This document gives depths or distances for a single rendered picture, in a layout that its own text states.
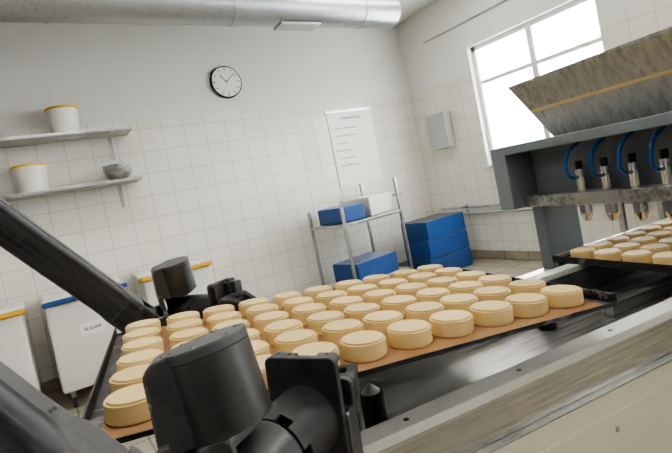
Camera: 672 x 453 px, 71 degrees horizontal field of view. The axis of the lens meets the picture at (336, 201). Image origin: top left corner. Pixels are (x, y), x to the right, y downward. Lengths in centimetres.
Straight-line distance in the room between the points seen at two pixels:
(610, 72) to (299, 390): 88
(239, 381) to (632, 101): 95
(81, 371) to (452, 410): 345
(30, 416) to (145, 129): 431
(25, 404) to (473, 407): 44
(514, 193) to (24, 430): 111
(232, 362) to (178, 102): 446
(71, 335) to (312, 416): 349
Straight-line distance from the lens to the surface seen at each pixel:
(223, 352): 31
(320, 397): 40
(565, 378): 69
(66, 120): 427
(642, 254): 108
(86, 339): 384
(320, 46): 556
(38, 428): 34
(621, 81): 109
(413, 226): 513
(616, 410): 76
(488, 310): 59
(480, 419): 62
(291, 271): 495
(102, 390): 60
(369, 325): 59
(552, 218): 136
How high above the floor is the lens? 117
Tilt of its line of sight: 2 degrees down
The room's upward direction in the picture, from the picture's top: 11 degrees counter-clockwise
